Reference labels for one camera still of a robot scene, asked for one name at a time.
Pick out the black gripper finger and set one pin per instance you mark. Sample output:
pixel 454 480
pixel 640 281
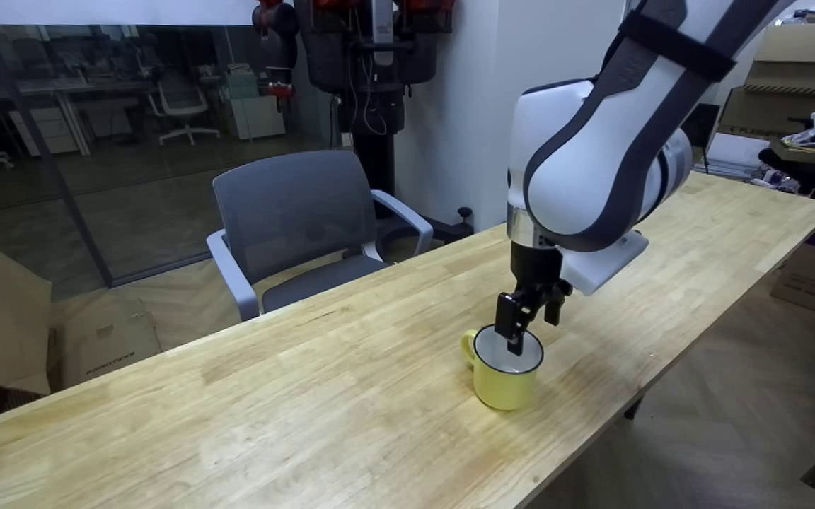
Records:
pixel 510 320
pixel 557 302

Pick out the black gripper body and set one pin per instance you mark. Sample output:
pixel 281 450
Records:
pixel 536 277

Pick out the yellow enamel mug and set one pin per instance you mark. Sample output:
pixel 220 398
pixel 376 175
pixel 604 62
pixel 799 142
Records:
pixel 503 378

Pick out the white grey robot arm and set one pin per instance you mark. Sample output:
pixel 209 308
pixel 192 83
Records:
pixel 595 158

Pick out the grey office chair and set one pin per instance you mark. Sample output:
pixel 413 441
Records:
pixel 301 224

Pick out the red and black Baxter robot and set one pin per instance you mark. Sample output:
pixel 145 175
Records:
pixel 363 53

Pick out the open cardboard box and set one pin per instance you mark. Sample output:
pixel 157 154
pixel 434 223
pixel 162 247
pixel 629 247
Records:
pixel 49 347

